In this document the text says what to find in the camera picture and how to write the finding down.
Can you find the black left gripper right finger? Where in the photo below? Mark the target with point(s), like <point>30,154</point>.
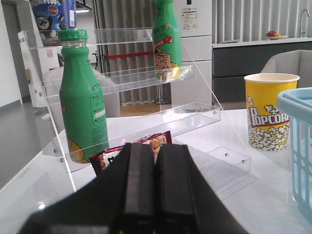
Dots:
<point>185,202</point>

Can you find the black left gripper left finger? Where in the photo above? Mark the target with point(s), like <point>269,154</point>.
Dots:
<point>118,201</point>

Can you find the light blue plastic basket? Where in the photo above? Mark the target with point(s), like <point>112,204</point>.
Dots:
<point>297,104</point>

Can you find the brown cracker snack bag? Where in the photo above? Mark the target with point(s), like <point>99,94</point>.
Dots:
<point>151,144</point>

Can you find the green bottle near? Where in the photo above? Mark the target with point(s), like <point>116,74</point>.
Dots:
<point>81,99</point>

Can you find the clear acrylic left display shelf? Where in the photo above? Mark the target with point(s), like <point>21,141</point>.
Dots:
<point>142,118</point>

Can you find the yellow popcorn paper cup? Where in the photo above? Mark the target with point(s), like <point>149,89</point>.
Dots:
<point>268,127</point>

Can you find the white refrigerator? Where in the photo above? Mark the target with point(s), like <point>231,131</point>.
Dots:
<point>195,20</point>

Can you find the red barrier belt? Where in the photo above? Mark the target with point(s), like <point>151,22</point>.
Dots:
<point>128,55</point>

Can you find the green cartoon bottle far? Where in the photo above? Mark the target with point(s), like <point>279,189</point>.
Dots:
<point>167,40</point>

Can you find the grey armchair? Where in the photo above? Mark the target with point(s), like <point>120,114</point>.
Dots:
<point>297,62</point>

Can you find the fruit plate on counter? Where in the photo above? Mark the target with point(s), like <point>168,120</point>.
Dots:
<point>273,35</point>

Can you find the blue oreo cookie package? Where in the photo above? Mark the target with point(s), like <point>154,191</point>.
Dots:
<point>51,16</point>

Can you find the chrome faucet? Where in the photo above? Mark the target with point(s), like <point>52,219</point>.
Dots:
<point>304,17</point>

